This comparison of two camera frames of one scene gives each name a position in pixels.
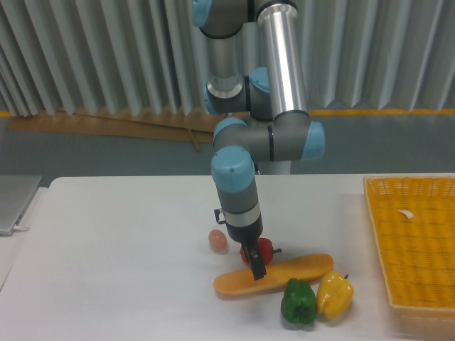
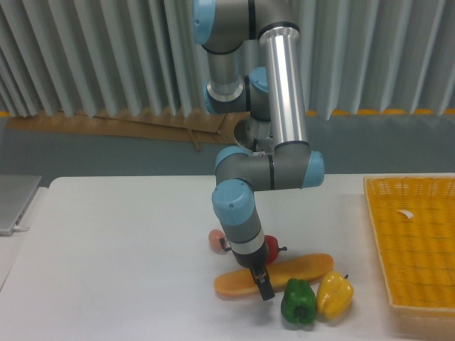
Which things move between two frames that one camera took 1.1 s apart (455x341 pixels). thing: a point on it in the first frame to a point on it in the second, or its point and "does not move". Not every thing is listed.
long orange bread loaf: [312, 268] does not move
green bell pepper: [298, 302] does not move
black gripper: [248, 234] to [257, 263]
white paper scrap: [407, 213] does not move
